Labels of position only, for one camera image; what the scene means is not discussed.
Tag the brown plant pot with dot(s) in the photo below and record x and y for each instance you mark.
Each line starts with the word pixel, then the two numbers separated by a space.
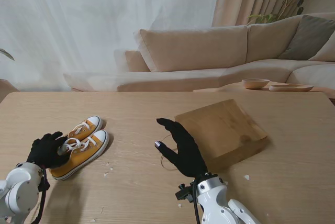
pixel 5 88

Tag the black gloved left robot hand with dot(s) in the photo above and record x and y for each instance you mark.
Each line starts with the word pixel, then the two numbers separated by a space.
pixel 44 153

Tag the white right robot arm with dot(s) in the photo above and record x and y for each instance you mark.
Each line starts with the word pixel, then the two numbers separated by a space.
pixel 213 197

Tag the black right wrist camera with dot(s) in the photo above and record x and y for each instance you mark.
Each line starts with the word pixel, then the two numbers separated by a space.
pixel 184 194

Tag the grey sofa cushion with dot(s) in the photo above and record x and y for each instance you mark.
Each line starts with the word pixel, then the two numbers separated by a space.
pixel 306 38

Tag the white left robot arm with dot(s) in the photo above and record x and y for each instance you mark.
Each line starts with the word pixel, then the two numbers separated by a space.
pixel 21 195

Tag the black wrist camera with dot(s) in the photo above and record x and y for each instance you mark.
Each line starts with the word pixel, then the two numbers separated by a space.
pixel 45 184
pixel 184 194

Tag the low wooden coffee table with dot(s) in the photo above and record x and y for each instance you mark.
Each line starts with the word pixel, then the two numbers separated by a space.
pixel 230 88

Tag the single green plant leaf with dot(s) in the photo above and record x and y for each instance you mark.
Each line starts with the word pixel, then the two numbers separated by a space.
pixel 6 54

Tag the yellow canvas sneaker white laces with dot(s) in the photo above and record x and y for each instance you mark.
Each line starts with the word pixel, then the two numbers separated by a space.
pixel 83 156
pixel 89 127

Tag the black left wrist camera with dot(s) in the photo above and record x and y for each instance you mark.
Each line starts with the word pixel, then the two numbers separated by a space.
pixel 45 184

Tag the brown paper bag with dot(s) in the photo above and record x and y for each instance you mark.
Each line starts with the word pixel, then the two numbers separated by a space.
pixel 222 129

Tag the beige sectional sofa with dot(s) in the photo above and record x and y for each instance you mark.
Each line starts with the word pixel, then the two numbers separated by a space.
pixel 193 48

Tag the shallow wooden dish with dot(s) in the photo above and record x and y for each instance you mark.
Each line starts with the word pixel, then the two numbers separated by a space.
pixel 290 88

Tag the white sheer curtain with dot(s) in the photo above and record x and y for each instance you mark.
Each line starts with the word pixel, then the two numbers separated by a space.
pixel 78 25

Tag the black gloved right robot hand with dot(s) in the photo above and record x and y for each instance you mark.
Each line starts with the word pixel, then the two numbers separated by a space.
pixel 189 157

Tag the round wooden bowl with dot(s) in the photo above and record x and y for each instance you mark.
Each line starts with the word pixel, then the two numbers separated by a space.
pixel 255 84

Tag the beige sofa cushion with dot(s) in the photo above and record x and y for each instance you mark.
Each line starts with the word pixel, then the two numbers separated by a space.
pixel 325 54

